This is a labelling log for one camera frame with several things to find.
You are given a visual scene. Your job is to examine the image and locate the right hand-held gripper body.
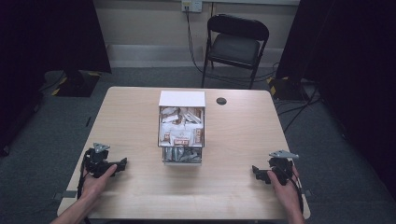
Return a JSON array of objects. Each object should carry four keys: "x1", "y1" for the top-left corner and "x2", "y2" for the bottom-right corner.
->
[{"x1": 263, "y1": 149, "x2": 301, "y2": 187}]

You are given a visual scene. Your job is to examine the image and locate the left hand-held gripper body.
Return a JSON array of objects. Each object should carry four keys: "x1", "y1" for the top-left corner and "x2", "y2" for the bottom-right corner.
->
[{"x1": 82, "y1": 142, "x2": 119, "y2": 179}]

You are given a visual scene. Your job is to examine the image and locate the large white drawer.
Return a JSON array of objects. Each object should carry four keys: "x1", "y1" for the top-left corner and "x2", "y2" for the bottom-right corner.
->
[{"x1": 157, "y1": 105, "x2": 206, "y2": 148}]

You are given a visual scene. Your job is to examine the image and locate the white drawer cabinet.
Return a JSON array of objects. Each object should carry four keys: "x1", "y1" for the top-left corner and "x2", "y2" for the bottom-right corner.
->
[{"x1": 158, "y1": 90, "x2": 206, "y2": 108}]

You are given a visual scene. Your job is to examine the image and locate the person's left hand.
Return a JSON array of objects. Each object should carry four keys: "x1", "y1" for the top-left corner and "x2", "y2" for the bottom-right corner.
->
[{"x1": 80, "y1": 163, "x2": 119, "y2": 201}]

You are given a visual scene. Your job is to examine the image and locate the person's right hand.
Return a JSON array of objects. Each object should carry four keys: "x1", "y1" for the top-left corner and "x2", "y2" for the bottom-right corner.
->
[{"x1": 266, "y1": 165, "x2": 303, "y2": 217}]

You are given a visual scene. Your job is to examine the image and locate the pile of grey packets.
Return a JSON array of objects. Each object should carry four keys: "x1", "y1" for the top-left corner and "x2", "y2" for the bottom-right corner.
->
[{"x1": 163, "y1": 147, "x2": 202, "y2": 162}]

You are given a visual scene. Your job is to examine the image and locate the pile of white brown packets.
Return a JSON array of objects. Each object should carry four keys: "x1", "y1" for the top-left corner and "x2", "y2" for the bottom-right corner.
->
[{"x1": 159, "y1": 106, "x2": 205, "y2": 147}]

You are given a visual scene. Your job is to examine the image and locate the black yellow-striped stand base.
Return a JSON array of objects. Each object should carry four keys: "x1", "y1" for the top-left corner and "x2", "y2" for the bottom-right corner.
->
[{"x1": 266, "y1": 76, "x2": 311, "y2": 102}]

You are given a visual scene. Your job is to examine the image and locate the dark right curtain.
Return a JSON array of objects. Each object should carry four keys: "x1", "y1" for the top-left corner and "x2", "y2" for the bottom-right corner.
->
[{"x1": 275, "y1": 0, "x2": 396, "y2": 202}]

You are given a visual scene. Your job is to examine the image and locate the dark curtain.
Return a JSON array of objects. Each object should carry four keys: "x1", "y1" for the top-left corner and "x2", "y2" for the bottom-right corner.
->
[
  {"x1": 275, "y1": 0, "x2": 396, "y2": 202},
  {"x1": 0, "y1": 0, "x2": 113, "y2": 158}
]

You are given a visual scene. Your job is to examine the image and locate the dark left curtain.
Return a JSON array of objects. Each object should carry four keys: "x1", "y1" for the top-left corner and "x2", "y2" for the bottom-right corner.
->
[{"x1": 0, "y1": 0, "x2": 113, "y2": 158}]

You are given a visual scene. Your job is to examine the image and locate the black folding chair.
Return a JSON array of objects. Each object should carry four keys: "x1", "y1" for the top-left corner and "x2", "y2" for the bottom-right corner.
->
[{"x1": 200, "y1": 13, "x2": 271, "y2": 91}]

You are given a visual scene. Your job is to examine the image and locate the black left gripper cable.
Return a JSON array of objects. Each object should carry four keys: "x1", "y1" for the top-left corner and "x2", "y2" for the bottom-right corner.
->
[{"x1": 76, "y1": 153, "x2": 90, "y2": 200}]

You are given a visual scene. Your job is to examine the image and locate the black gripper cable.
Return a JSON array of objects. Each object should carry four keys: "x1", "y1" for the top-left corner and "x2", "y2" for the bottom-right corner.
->
[
  {"x1": 289, "y1": 172, "x2": 305, "y2": 216},
  {"x1": 76, "y1": 153, "x2": 90, "y2": 200}
]

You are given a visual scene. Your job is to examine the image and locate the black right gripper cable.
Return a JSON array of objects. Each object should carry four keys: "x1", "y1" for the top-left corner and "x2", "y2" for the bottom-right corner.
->
[{"x1": 289, "y1": 172, "x2": 305, "y2": 216}]

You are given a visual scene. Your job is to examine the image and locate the black floor cables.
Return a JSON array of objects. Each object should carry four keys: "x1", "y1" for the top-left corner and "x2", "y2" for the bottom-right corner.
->
[{"x1": 275, "y1": 88, "x2": 326, "y2": 134}]

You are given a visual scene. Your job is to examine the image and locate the white wall socket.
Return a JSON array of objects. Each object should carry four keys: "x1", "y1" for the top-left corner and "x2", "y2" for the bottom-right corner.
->
[{"x1": 180, "y1": 0, "x2": 204, "y2": 14}]

